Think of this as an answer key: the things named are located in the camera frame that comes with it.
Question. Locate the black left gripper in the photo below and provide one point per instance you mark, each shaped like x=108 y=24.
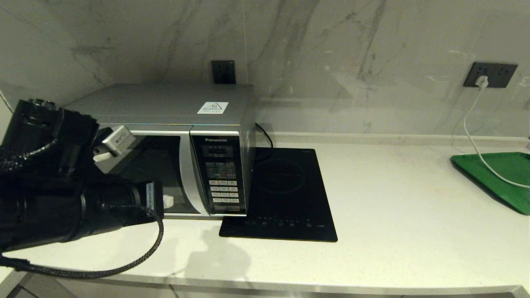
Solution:
x=145 y=203

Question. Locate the white power plug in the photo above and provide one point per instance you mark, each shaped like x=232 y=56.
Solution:
x=481 y=82

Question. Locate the wide black wall socket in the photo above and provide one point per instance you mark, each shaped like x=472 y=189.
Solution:
x=502 y=74

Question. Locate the small black wall socket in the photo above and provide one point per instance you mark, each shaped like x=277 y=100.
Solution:
x=223 y=72

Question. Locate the green plastic tray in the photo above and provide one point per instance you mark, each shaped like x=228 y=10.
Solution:
x=509 y=165

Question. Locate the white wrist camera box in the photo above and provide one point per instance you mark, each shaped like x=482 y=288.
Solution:
x=118 y=142

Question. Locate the silver Panasonic microwave oven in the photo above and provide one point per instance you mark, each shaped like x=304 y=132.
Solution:
x=165 y=103

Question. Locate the white warning sticker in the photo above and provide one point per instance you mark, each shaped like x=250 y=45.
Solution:
x=213 y=108

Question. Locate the black induction cooktop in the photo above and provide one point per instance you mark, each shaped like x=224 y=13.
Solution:
x=290 y=182

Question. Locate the black glass microwave door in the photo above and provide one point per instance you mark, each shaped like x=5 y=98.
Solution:
x=165 y=165

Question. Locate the cabinet front panel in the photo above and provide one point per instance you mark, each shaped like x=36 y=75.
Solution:
x=207 y=293
x=103 y=289

